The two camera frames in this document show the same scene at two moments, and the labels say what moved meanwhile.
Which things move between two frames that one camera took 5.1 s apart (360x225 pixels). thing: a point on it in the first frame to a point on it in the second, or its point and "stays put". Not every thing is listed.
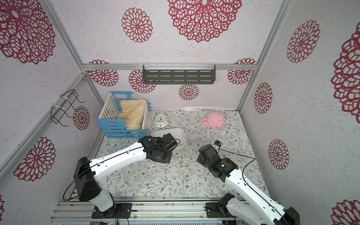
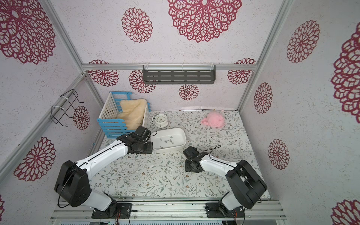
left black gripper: [167, 160] to [149, 149]
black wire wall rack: [57, 112] stays put
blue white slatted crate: [113, 128] stays put
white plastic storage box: [179, 134] stays put
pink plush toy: [214, 119] stays put
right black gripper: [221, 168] to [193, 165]
